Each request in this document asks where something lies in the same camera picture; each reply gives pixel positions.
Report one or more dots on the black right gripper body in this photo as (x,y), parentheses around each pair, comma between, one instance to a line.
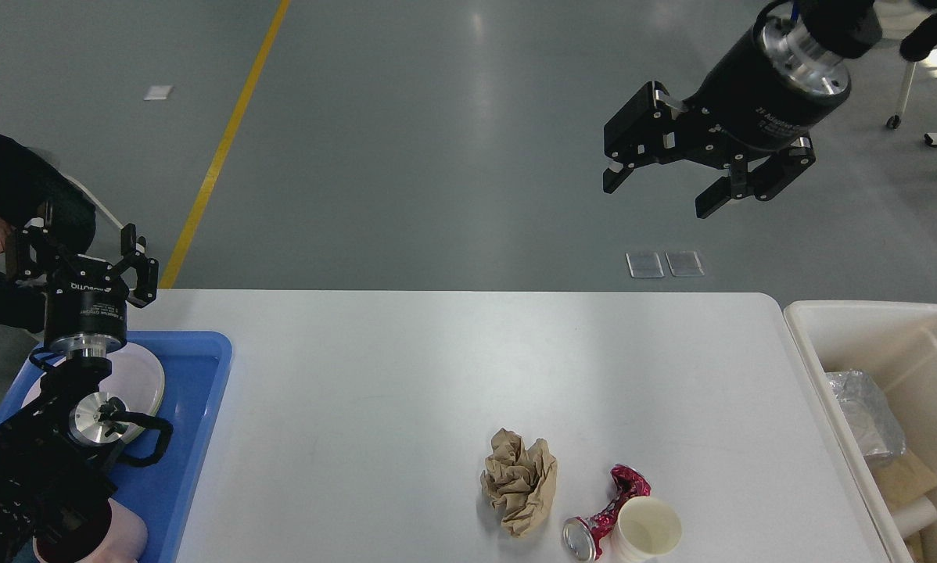
(772,86)

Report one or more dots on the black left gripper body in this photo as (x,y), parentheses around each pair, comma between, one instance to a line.
(82,317)

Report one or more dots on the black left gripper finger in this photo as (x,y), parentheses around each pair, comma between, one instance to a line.
(134,256)
(38,255)

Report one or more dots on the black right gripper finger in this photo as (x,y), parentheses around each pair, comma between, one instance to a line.
(654,127)
(752,173)

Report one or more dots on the pink plate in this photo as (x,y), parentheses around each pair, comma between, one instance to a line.
(140,383)

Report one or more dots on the pink mug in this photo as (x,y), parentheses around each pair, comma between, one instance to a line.
(112,533)

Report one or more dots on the aluminium foil tray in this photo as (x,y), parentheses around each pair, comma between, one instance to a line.
(876,430)

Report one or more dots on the brown paper bag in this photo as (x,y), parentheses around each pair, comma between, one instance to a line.
(902,481)

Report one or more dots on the brown paper ball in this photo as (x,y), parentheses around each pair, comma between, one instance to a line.
(519,482)

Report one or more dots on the crushed red soda can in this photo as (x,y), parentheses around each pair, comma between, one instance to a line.
(582,536)

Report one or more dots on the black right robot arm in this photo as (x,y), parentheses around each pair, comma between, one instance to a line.
(848,29)

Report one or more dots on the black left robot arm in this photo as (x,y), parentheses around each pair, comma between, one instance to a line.
(57,450)

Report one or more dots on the seated person in black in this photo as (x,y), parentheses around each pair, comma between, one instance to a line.
(27,182)

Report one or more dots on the white chair on left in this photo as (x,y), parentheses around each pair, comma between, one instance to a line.
(53,160)

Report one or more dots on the white office chair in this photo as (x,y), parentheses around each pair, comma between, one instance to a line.
(913,24)

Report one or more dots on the clear floor plate right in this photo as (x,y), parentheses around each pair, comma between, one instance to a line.
(685,264)

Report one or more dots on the clear floor plate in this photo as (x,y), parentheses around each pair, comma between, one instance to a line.
(685,264)
(645,265)

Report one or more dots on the clear floor plate left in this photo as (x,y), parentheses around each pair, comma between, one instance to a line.
(645,265)

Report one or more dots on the white plastic bin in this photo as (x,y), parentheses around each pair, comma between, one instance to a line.
(895,343)

